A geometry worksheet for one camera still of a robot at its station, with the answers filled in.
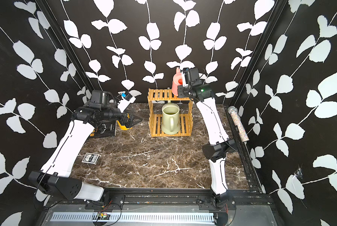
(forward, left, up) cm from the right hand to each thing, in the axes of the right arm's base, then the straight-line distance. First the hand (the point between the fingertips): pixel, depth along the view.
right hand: (180, 86), depth 79 cm
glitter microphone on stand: (-9, -34, -15) cm, 38 cm away
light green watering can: (-11, +6, -16) cm, 20 cm away
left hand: (-17, +23, -3) cm, 29 cm away
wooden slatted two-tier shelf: (+1, +15, -11) cm, 19 cm away
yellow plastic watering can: (-4, +42, -36) cm, 55 cm away
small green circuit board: (-58, +40, -37) cm, 80 cm away
